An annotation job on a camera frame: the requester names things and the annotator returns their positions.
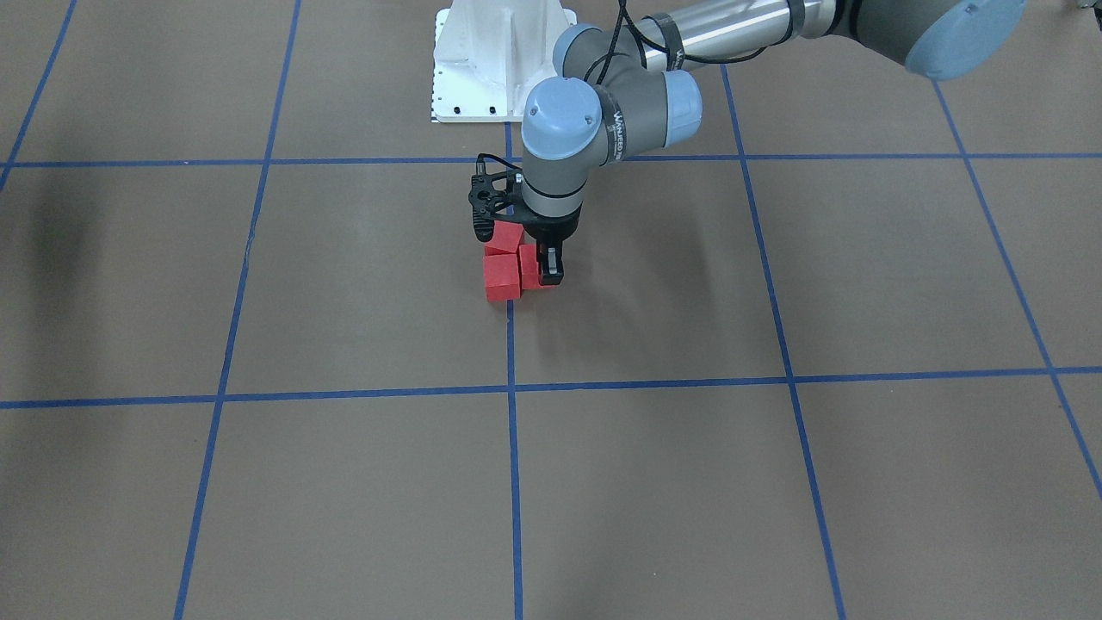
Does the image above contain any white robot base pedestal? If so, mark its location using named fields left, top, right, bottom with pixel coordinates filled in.
left=430, top=1, right=579, bottom=123

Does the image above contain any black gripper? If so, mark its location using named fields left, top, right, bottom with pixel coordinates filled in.
left=517, top=211, right=581, bottom=285

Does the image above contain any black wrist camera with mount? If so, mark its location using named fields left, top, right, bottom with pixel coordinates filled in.
left=468, top=164, right=523, bottom=243

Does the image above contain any red block placed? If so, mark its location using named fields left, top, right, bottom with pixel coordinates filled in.
left=483, top=222, right=526, bottom=255
left=480, top=252, right=523, bottom=302
left=518, top=244, right=555, bottom=291

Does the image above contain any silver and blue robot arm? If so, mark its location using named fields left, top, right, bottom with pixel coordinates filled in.
left=514, top=1, right=1025, bottom=286

